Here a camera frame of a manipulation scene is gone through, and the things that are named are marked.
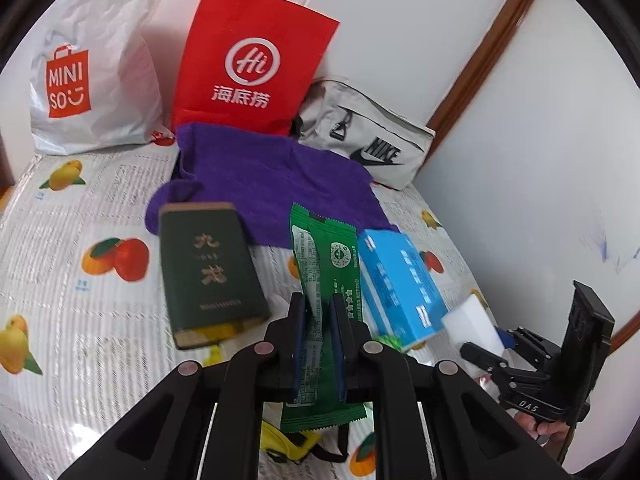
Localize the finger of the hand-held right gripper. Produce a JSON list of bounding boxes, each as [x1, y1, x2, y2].
[[492, 326, 557, 362], [460, 342, 510, 375]]

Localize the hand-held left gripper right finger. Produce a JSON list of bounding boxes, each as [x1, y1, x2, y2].
[[327, 296, 571, 480]]

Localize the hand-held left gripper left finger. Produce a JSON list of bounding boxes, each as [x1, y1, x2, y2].
[[57, 292, 307, 480]]

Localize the white sponge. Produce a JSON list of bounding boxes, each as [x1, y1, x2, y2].
[[440, 296, 506, 361]]

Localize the green white tissue pack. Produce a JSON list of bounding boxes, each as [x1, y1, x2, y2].
[[372, 334, 426, 353]]

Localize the green snack packet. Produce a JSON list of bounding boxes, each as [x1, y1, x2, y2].
[[280, 202, 368, 433]]

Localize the yellow pouch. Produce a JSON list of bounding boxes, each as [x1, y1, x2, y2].
[[260, 420, 351, 463]]

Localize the beige shoulder bag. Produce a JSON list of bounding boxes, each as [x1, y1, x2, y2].
[[295, 77, 437, 191]]

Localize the person's right hand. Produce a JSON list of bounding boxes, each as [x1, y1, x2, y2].
[[515, 407, 571, 447]]

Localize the blue box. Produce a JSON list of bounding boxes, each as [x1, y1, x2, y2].
[[357, 228, 448, 351]]

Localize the dark green box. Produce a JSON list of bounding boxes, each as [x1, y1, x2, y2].
[[159, 202, 271, 351]]

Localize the purple towel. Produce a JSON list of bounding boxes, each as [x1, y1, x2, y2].
[[145, 122, 401, 250]]

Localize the fruit print bed sheet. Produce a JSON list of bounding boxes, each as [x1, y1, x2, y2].
[[0, 130, 506, 480]]

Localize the red paper bag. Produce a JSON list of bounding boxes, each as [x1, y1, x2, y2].
[[170, 0, 341, 138]]

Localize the white plastic bag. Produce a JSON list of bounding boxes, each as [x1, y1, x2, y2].
[[27, 0, 176, 156]]

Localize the brown wooden wall trim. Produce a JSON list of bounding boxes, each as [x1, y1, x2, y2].
[[611, 305, 640, 356], [427, 0, 548, 136]]

